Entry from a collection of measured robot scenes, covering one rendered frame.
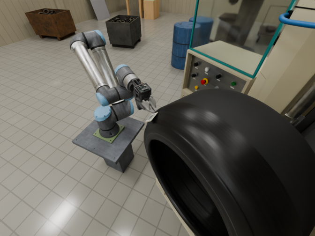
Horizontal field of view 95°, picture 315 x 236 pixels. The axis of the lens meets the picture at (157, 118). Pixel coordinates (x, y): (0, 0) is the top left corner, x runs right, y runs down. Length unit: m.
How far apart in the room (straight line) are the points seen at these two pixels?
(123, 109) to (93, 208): 1.09
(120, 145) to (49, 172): 1.14
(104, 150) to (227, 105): 1.16
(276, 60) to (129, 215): 1.66
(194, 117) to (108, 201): 1.59
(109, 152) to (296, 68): 1.26
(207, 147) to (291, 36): 0.40
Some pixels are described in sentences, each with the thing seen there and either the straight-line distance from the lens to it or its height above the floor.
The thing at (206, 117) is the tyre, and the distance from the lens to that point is 0.38.
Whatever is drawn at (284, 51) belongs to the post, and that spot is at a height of 1.55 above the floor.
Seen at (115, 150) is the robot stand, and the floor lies 0.60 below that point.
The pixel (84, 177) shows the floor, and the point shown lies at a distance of 2.04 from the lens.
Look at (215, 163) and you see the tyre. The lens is 0.34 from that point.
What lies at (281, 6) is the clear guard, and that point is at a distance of 0.98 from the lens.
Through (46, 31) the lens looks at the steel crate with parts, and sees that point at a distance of 6.70.
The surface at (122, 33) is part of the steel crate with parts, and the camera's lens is 4.88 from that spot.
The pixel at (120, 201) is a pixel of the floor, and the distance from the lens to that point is 1.82.
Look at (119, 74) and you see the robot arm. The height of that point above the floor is 1.31.
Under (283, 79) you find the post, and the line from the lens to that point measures 0.61.
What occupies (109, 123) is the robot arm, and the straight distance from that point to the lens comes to 1.33.
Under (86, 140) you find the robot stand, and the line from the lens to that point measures 1.53.
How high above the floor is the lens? 1.72
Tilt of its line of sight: 46 degrees down
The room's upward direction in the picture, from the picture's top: straight up
